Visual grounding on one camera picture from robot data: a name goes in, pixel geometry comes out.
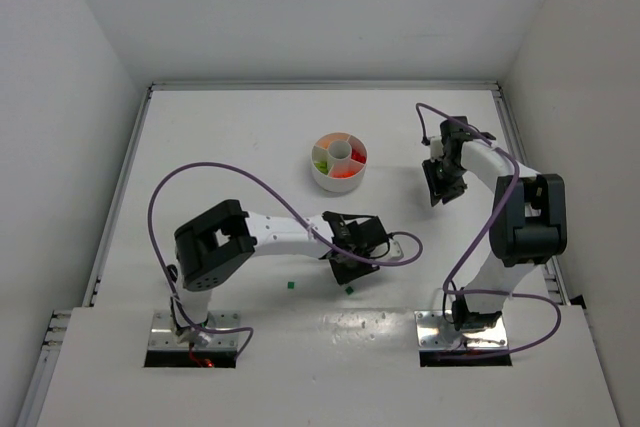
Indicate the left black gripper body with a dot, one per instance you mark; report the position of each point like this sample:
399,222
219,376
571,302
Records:
353,270

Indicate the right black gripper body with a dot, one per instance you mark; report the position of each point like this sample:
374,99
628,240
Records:
442,186

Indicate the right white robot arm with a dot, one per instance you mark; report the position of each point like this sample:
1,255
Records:
527,225

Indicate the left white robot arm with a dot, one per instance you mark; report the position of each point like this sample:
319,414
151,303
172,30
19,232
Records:
211,247

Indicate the white divided round container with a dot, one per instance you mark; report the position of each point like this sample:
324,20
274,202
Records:
338,162

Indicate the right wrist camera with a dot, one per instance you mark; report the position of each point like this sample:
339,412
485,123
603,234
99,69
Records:
435,146

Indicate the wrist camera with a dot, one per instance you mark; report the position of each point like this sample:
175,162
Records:
435,146
395,252

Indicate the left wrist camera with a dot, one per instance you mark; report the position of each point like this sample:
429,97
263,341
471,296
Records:
395,252

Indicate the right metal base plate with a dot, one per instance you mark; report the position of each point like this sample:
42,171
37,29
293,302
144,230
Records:
436,334

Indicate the metal base plate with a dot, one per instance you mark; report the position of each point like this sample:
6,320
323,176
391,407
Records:
436,334
164,335

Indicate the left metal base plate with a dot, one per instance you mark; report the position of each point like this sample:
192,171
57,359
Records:
164,335

